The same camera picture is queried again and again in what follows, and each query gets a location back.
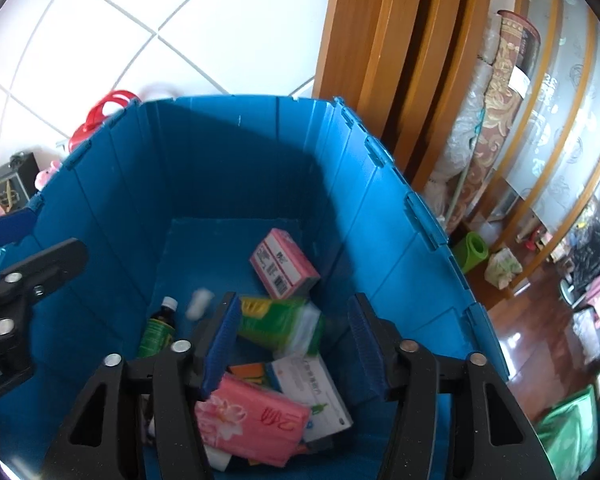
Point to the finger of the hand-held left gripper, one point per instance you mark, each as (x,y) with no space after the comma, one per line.
(45,266)
(5,227)

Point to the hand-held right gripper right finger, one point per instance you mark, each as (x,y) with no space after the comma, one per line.
(367,350)

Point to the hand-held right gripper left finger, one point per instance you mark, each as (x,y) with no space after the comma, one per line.
(222,345)

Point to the white pill bottle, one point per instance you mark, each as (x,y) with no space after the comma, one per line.
(199,304)

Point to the green tissue pack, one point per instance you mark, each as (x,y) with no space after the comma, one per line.
(275,322)

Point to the white blue medicine box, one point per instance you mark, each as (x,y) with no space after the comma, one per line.
(305,390)

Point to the pink floral tissue pack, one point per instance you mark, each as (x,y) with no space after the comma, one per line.
(250,420)

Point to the pink medicine box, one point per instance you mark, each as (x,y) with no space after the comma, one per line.
(280,262)

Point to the blue plastic crate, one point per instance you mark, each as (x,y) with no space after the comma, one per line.
(280,160)

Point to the green glass bottle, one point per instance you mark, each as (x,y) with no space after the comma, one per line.
(156,335)

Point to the pink pig plush orange dress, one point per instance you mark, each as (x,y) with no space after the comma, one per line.
(47,175)

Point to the rolled green yoga mat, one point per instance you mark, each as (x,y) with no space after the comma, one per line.
(472,251)

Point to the red bear-embossed suitcase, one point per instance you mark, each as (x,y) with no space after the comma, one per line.
(102,110)

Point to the white green floral bag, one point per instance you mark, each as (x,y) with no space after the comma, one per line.
(502,266)

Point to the green cloth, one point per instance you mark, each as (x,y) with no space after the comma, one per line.
(570,430)

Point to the clear plastic wrapped roll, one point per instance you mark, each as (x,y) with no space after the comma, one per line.
(460,145)

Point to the black plastic bag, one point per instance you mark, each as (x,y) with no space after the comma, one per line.
(597,240)

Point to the rolled patterned carpet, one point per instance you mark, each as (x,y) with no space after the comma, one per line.
(505,100)

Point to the frosted glass sliding door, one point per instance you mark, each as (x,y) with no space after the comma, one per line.
(570,110)

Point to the wooden door frame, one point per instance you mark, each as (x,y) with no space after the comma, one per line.
(405,60)

